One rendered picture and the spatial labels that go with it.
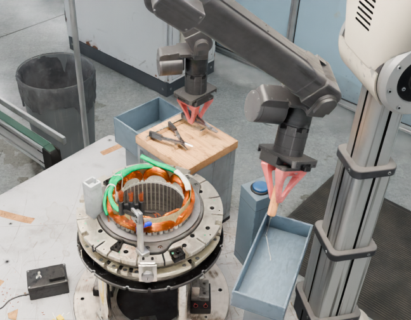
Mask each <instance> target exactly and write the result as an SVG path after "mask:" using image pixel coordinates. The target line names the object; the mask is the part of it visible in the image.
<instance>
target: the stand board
mask: <svg viewBox="0 0 411 320"><path fill-rule="evenodd" d="M179 119H181V114H178V115H177V116H174V117H172V118H170V119H168V120H167V121H164V122H163V123H160V124H158V125H156V126H154V127H152V128H150V129H148V130H146V131H144V132H142V133H140V134H138V135H136V143H137V144H138V145H140V146H141V147H143V148H144V149H146V150H147V151H149V152H150V153H151V154H153V155H154V156H156V157H158V158H159V159H160V160H161V161H163V162H165V163H166V164H171V165H174V167H176V166H179V167H182V168H185V169H188V170H190V171H191V173H190V175H192V174H194V173H196V172H197V171H199V170H201V169H202V168H204V167H206V166H207V165H209V164H211V163H213V162H215V161H216V160H218V159H219V158H221V157H223V156H225V155H226V154H228V153H229V152H231V151H233V150H235V149H236V148H238V140H236V139H234V138H232V137H231V136H229V135H227V134H226V133H224V132H222V131H221V130H219V129H217V128H216V127H214V126H213V125H211V124H209V123H207V122H206V123H207V124H208V125H210V126H211V127H213V128H215V129H216V130H218V133H214V132H212V131H210V130H208V133H207V134H205V135H203V136H201V137H199V131H200V130H201V129H203V128H204V127H201V126H199V125H197V124H194V123H193V124H190V123H188V121H186V122H184V123H182V124H180V125H178V126H176V127H177V130H178V132H179V134H180V135H181V137H182V139H183V140H184V141H185V142H187V143H189V144H191V145H193V147H191V146H189V145H186V144H185V147H186V148H187V149H188V150H186V149H184V148H183V147H181V148H179V149H177V150H175V149H174V144H175V143H172V142H168V141H165V140H162V141H160V140H157V139H155V138H153V139H151V140H149V141H146V136H147V135H149V131H150V130H151V131H157V130H159V129H161V128H163V127H165V126H167V125H168V121H170V122H172V123H173V122H175V121H177V120H179ZM161 135H163V137H168V138H172V139H175V140H178V137H176V136H174V135H175V133H173V131H172V130H168V131H166V132H165V133H163V134H161Z"/></svg>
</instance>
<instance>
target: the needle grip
mask: <svg viewBox="0 0 411 320"><path fill-rule="evenodd" d="M278 205H279V203H276V197H275V185H274V188H273V193H272V196H271V201H270V205H269V208H268V212H267V214H268V215H269V216H271V217H274V216H276V214H277V209H278Z"/></svg>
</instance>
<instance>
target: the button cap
mask: <svg viewBox="0 0 411 320"><path fill-rule="evenodd" d="M252 189H253V190H254V191H256V192H258V193H265V192H267V191H268V188H267V183H266V182H264V181H256V182H254V183H253V185H252Z"/></svg>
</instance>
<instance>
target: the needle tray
mask: <svg viewBox="0 0 411 320"><path fill-rule="evenodd" d="M269 217H270V216H269V215H268V214H267V212H266V215H265V216H264V219H263V221H262V224H261V226H260V228H259V230H258V233H257V235H256V238H255V240H254V242H253V244H252V246H251V249H250V251H249V254H248V256H247V258H246V260H245V262H244V265H243V267H242V270H241V271H240V274H239V276H238V278H237V281H236V283H235V285H234V287H233V290H232V297H231V304H230V305H231V306H234V307H237V308H239V309H243V310H244V316H243V320H284V317H285V313H286V310H287V307H288V304H289V301H290V298H291V295H292V292H293V289H294V286H295V283H296V280H297V277H298V274H299V271H300V268H301V264H302V262H303V258H304V255H305V253H306V249H307V247H308V243H309V241H310V237H311V231H312V228H313V225H312V224H309V223H305V222H301V221H298V220H294V219H291V218H287V217H283V216H280V215H276V216H274V217H272V219H271V220H270V218H269ZM269 221H270V224H269ZM268 224H269V227H268ZM267 229H268V232H267ZM266 232H267V233H266ZM265 235H266V236H267V239H268V245H267V240H266V236H265ZM268 246H269V251H270V254H269V251H268ZM270 255H271V260H270Z"/></svg>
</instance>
